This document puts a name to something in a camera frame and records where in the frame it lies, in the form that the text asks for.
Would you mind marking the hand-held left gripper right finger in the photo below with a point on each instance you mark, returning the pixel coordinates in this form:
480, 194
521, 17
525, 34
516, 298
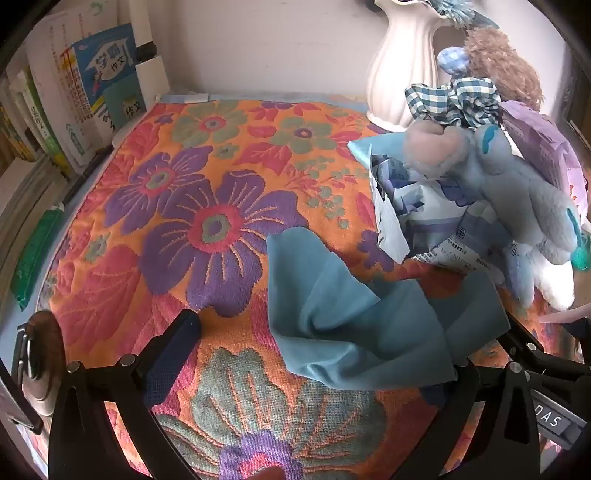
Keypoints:
467, 392

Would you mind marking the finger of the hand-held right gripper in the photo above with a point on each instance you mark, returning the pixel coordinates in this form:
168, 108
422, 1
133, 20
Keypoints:
524, 339

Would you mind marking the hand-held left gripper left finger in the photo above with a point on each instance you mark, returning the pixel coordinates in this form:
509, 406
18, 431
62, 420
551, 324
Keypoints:
171, 355

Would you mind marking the grey blue plush toy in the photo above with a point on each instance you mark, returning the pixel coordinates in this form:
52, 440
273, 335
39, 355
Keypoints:
521, 194

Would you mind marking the teal cloth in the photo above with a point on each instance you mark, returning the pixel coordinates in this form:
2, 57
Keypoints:
332, 314

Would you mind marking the blue white tissue packet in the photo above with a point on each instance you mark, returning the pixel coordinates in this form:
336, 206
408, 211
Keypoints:
415, 207

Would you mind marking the brown object with metal clip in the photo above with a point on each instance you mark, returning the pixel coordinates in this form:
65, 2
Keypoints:
41, 341

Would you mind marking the floral orange blanket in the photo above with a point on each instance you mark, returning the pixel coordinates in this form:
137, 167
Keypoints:
184, 207

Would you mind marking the green flat box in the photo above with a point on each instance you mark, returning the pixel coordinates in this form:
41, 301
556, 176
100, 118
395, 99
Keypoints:
34, 258

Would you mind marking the purple pink packet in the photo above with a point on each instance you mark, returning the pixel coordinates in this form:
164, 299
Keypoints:
540, 138

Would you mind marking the blue checkered scrunchie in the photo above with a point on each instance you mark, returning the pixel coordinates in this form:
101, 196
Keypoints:
448, 99

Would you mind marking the row of books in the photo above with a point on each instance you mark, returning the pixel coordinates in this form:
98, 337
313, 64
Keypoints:
55, 106

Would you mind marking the white box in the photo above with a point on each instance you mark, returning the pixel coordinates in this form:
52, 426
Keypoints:
152, 76

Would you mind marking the brown plush toy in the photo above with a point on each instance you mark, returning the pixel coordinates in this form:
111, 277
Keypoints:
501, 60

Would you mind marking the white ribbed vase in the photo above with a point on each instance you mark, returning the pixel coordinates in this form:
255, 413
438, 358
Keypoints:
406, 69

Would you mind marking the blue artificial flowers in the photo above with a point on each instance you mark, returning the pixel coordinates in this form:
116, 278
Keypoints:
457, 9

